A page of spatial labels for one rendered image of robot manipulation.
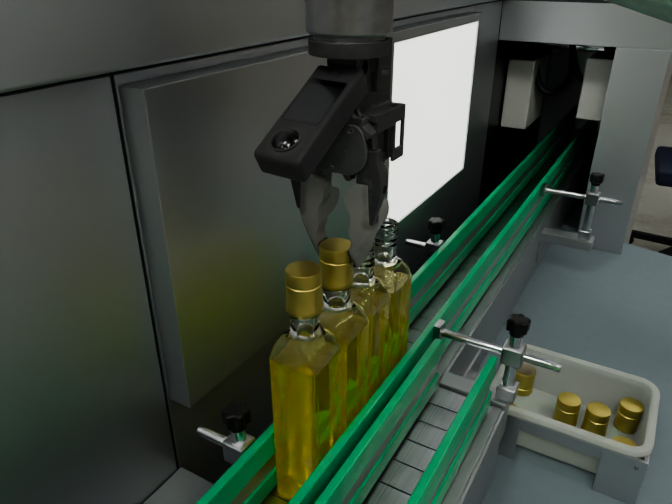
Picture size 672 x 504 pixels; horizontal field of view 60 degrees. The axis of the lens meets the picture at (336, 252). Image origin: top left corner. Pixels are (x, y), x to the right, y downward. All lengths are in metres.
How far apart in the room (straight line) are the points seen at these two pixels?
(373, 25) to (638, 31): 1.05
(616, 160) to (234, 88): 1.12
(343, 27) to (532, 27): 1.06
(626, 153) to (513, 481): 0.89
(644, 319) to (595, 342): 0.16
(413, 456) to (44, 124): 0.53
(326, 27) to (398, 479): 0.49
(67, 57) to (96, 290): 0.20
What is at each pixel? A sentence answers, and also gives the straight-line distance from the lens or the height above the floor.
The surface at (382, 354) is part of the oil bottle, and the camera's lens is 0.70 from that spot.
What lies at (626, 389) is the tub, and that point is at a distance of 1.03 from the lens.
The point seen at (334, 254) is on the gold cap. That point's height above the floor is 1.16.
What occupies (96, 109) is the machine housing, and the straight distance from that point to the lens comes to 0.53.
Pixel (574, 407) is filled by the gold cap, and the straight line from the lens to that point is 0.97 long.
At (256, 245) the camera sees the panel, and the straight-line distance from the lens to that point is 0.67.
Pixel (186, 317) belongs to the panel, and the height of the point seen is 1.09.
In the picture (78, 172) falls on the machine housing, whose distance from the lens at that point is 0.52.
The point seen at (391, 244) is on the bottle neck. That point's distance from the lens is 0.68.
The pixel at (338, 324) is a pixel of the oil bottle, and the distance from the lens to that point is 0.59.
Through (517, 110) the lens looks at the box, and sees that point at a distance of 1.69.
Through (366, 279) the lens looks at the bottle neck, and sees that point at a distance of 0.64.
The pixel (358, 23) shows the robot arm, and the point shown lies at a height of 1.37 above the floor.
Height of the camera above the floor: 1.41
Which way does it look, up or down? 27 degrees down
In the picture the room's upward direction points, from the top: straight up
